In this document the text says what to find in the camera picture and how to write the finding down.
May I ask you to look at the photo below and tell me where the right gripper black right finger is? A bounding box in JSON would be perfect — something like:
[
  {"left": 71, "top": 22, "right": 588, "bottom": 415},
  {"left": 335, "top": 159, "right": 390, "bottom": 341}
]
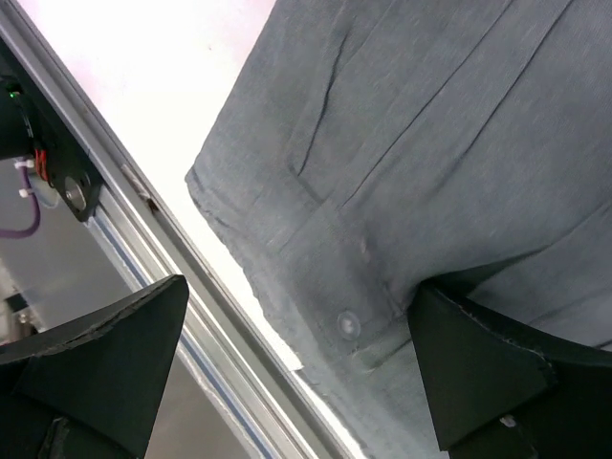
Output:
[{"left": 407, "top": 284, "right": 611, "bottom": 458}]

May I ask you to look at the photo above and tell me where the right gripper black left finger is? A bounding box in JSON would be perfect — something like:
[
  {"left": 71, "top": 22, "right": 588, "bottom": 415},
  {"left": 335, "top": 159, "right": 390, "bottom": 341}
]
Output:
[{"left": 1, "top": 274, "right": 189, "bottom": 458}]

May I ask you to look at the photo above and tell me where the grey long sleeve shirt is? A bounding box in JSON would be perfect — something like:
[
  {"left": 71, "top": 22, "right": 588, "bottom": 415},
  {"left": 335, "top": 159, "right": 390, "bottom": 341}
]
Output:
[{"left": 186, "top": 1, "right": 611, "bottom": 458}]

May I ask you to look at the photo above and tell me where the aluminium mounting rail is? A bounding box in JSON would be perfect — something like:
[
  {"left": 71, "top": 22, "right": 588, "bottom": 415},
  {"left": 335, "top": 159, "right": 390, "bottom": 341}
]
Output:
[{"left": 1, "top": 1, "right": 358, "bottom": 458}]

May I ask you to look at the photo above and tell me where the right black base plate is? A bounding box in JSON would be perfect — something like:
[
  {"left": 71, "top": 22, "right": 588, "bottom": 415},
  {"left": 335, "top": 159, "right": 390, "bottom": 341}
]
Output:
[{"left": 1, "top": 43, "right": 104, "bottom": 222}]

